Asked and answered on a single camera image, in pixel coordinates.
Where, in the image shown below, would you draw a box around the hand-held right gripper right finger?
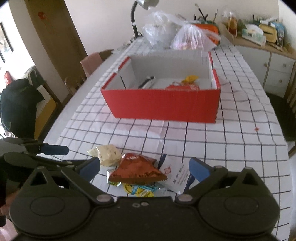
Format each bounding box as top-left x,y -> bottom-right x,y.
176,157 -> 264,204

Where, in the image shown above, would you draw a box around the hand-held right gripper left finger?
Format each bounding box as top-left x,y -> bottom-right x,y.
28,157 -> 115,205

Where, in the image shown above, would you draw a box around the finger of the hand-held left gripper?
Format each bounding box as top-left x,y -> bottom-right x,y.
3,137 -> 69,156
3,152 -> 79,181

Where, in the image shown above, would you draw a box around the cream snack packet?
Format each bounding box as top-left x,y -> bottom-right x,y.
87,144 -> 121,167

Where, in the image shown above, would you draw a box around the white milk powder sachet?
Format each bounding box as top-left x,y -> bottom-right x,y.
159,154 -> 195,194

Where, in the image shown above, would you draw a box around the green candy wrapper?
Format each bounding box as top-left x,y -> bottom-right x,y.
107,170 -> 122,187

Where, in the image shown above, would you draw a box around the brown foil snack packet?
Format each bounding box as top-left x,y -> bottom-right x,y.
109,153 -> 167,183

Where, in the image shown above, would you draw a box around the yellow cartoon snack packet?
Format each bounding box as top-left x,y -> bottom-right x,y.
121,182 -> 166,197

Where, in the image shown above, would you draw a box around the red cardboard box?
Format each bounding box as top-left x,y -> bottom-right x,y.
100,50 -> 221,124

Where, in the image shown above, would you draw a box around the red snack packet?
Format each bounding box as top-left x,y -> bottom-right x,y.
165,83 -> 200,91

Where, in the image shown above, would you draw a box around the small yellow snack packet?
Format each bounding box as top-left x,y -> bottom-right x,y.
181,75 -> 199,85

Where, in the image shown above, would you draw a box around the silver packet with black end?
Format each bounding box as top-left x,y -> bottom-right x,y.
138,76 -> 155,89

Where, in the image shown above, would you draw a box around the person's left hand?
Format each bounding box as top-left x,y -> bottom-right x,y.
0,193 -> 18,218

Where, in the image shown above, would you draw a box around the white checked tablecloth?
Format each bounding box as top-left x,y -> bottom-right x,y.
43,37 -> 289,232

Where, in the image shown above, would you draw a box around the black bag on chair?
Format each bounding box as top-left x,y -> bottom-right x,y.
0,79 -> 44,139

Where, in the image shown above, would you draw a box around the wooden chair with towel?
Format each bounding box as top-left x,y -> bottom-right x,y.
65,49 -> 114,95

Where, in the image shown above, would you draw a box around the pink towel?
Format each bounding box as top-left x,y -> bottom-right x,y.
80,52 -> 103,78

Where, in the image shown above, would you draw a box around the bare wooden chair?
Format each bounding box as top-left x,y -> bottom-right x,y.
266,85 -> 296,142

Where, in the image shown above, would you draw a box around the wooden door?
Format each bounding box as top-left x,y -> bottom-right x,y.
25,0 -> 88,77

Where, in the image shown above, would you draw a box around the white sideboard cabinet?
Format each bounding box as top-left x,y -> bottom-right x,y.
220,35 -> 296,98

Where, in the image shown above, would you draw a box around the clear bag with pink contents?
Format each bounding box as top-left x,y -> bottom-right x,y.
171,24 -> 221,51

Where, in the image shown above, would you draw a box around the orange case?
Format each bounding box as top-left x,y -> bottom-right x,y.
192,22 -> 220,44

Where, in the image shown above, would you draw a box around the large clear plastic bag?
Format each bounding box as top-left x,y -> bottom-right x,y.
142,10 -> 185,49

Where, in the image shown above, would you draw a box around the green tissue box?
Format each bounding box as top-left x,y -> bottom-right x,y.
243,24 -> 265,43

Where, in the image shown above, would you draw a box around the amber liquid bottle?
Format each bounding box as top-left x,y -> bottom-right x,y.
228,11 -> 237,35

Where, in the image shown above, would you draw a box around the silver desk lamp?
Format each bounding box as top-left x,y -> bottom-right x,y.
131,0 -> 160,39

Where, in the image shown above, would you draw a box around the brushes in holder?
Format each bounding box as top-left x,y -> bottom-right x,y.
194,3 -> 219,24

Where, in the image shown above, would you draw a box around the light blue box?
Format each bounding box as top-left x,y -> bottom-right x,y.
274,22 -> 286,47

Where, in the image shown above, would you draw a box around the framed wall picture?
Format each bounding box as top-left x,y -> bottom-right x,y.
0,22 -> 14,63

